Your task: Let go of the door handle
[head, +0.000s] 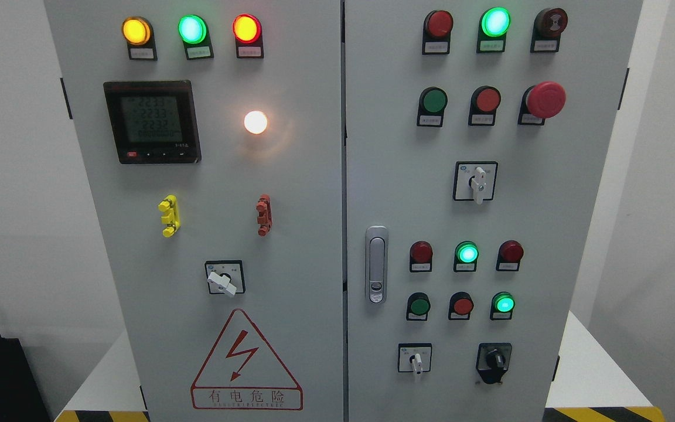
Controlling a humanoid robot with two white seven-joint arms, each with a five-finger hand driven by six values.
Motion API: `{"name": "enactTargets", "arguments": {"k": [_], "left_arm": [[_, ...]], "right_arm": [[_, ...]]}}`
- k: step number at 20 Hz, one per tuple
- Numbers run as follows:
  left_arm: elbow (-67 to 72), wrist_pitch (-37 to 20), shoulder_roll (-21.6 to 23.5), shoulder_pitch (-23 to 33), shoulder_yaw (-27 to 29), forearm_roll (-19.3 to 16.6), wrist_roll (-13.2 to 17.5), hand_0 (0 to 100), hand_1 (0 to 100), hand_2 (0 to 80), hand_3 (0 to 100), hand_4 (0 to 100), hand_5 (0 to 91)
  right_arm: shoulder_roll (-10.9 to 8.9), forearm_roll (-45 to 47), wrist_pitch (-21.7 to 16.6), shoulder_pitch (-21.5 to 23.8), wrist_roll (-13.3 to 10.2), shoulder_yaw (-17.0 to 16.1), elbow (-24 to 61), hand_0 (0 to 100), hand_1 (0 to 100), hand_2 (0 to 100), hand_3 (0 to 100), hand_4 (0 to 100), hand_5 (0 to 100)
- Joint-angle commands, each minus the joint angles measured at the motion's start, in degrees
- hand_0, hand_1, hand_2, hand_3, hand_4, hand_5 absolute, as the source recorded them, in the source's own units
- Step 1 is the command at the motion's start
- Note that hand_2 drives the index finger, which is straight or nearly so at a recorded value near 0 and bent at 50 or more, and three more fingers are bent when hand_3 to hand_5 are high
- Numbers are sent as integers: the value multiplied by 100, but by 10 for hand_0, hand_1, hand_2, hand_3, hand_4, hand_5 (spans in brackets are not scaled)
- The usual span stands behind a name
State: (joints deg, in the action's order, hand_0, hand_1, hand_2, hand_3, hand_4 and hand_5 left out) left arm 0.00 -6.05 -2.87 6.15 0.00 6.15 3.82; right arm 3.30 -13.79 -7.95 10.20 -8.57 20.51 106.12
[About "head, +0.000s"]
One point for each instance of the red emergency stop mushroom button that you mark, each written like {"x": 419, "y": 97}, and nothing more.
{"x": 542, "y": 101}

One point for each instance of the green push button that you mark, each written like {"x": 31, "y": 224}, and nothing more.
{"x": 418, "y": 306}
{"x": 431, "y": 106}

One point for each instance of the right grey cabinet door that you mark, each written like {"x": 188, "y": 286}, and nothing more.
{"x": 401, "y": 176}

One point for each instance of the silver door handle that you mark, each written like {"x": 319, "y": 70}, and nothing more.
{"x": 376, "y": 239}

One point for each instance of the green lit lamp top right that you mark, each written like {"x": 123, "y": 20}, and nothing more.
{"x": 492, "y": 31}

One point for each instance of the grey cabinet door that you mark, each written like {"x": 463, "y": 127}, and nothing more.
{"x": 294, "y": 287}
{"x": 401, "y": 176}

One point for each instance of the red lit indicator lamp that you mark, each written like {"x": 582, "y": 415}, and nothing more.
{"x": 248, "y": 35}

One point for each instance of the white rotary switch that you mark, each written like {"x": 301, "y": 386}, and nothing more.
{"x": 414, "y": 358}
{"x": 474, "y": 181}

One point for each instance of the red lamp middle left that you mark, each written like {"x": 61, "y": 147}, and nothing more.
{"x": 421, "y": 257}

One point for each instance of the yellow indicator lamp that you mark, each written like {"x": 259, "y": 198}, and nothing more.
{"x": 139, "y": 36}

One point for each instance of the black rotary knob switch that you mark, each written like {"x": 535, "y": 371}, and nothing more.
{"x": 493, "y": 360}

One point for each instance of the green push button lower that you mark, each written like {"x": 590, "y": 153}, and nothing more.
{"x": 418, "y": 306}

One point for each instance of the green indicator lamp top left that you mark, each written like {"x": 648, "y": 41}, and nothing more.
{"x": 194, "y": 33}

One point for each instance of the green lit lamp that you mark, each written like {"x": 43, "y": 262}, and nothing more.
{"x": 466, "y": 257}
{"x": 492, "y": 31}

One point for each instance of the white rotary switch upper right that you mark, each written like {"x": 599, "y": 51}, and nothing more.
{"x": 474, "y": 181}

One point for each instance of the red electric hazard warning sign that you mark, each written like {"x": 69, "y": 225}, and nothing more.
{"x": 243, "y": 372}

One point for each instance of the red push button lower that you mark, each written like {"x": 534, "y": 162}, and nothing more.
{"x": 460, "y": 306}

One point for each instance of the green lit button lower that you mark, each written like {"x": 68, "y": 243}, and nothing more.
{"x": 502, "y": 306}

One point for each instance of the red lamp middle right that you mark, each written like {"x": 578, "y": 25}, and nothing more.
{"x": 509, "y": 256}

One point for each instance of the black digital power meter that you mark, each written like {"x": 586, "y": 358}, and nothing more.
{"x": 153, "y": 122}

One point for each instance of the white rotary switch left door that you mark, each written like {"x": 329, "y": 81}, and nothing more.
{"x": 225, "y": 277}

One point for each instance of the green lit lamp middle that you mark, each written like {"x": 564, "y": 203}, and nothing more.
{"x": 466, "y": 257}

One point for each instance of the red push button upper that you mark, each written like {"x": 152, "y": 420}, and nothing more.
{"x": 485, "y": 101}

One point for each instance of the green push button upper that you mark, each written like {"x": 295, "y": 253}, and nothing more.
{"x": 431, "y": 106}

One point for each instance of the dark red buzzer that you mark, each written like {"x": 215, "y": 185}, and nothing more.
{"x": 548, "y": 27}

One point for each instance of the red push button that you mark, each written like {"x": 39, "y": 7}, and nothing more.
{"x": 460, "y": 306}
{"x": 485, "y": 101}

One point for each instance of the yellow terminal connector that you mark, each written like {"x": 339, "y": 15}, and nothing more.
{"x": 169, "y": 208}

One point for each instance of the red terminal connector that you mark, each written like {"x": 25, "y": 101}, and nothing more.
{"x": 264, "y": 217}

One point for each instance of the white lit indicator lamp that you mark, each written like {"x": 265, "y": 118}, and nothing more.
{"x": 255, "y": 122}

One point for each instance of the red indicator lamp top right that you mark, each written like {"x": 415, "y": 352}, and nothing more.
{"x": 436, "y": 33}

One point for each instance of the white rotary switch lower right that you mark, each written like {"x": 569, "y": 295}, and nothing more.
{"x": 414, "y": 358}

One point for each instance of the left grey cabinet door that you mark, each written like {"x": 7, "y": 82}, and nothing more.
{"x": 294, "y": 287}

